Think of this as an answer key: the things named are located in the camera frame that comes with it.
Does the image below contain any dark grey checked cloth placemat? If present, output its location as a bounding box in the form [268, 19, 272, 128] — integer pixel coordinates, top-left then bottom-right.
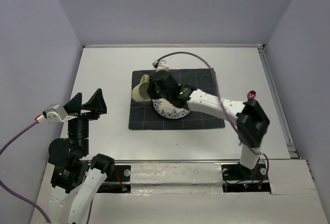
[128, 68, 225, 130]

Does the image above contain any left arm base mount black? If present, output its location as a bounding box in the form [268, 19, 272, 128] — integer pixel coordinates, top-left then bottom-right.
[97, 164, 131, 194]

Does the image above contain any iridescent spoon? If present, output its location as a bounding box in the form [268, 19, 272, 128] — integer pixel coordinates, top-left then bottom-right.
[247, 90, 257, 99]

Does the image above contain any blue floral ceramic plate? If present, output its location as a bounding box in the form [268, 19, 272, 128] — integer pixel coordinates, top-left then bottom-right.
[152, 98, 190, 119]

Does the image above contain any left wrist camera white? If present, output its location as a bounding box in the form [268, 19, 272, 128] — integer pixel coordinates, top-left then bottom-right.
[35, 104, 77, 124]

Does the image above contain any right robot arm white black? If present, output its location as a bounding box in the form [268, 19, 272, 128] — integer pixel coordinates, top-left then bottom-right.
[147, 70, 270, 179]

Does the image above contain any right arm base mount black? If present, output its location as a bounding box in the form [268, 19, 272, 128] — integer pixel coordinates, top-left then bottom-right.
[222, 163, 271, 193]

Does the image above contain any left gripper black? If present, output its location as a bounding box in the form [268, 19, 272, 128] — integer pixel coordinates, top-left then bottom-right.
[64, 87, 108, 153]

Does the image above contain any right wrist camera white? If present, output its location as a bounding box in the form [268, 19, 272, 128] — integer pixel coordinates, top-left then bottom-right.
[152, 59, 170, 72]

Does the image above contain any pale yellow mug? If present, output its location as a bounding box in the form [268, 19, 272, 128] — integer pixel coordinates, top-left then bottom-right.
[131, 75, 151, 102]

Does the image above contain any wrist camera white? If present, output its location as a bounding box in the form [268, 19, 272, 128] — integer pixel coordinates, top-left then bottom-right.
[35, 104, 77, 124]
[152, 59, 170, 72]

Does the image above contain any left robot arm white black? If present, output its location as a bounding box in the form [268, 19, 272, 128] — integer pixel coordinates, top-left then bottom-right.
[44, 89, 115, 223]

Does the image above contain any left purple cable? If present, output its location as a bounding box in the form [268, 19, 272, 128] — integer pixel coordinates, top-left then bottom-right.
[0, 120, 92, 224]

